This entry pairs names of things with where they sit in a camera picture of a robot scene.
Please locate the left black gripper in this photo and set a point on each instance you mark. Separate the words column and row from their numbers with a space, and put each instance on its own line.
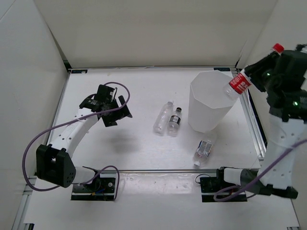
column 121, row 113

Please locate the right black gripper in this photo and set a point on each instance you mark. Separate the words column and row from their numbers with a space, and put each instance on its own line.
column 253, row 70

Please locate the bottle with red label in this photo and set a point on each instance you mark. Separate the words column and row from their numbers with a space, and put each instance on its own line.
column 235, row 87

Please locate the clear bottle white cap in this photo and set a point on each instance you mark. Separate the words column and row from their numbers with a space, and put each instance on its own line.
column 163, row 118

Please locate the bottle with blue-white label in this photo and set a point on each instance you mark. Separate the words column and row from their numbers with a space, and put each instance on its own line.
column 204, row 148

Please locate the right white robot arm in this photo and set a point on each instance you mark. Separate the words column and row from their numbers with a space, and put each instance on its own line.
column 288, row 120

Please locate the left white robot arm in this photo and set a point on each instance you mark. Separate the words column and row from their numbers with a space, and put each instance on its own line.
column 54, row 161

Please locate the white octagonal bin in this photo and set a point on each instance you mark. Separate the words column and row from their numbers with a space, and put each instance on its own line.
column 208, row 104

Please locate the clear bottle black cap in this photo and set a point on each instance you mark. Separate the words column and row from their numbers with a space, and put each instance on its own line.
column 174, row 122

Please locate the aluminium frame rail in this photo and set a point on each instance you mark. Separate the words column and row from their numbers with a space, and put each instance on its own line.
column 254, row 124

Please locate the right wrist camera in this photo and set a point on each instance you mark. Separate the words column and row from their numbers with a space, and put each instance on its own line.
column 300, row 54

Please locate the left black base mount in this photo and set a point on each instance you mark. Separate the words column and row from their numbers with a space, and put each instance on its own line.
column 104, row 187

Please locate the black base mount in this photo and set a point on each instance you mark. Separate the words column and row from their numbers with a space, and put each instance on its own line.
column 104, row 187
column 211, row 184

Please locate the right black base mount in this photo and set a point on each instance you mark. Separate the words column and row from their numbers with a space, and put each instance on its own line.
column 211, row 184

